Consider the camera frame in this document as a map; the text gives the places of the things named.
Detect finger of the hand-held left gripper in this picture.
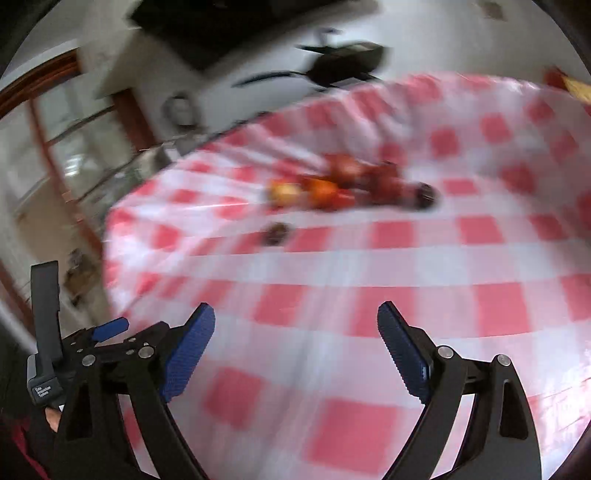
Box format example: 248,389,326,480
92,322,171,356
60,318,129,359

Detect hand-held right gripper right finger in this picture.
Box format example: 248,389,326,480
378,301,542,480

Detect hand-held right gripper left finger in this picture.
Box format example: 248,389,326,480
53,302,216,480

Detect person's left forearm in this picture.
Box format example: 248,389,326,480
0,413,51,480

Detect person's left hand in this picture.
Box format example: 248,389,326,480
28,405,64,462

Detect red white checkered tablecloth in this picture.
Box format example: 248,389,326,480
102,71,591,480

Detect wooden glass door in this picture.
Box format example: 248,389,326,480
0,48,155,324

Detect dark object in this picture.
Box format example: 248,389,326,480
231,41,385,89

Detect black television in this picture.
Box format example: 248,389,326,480
128,0,376,71

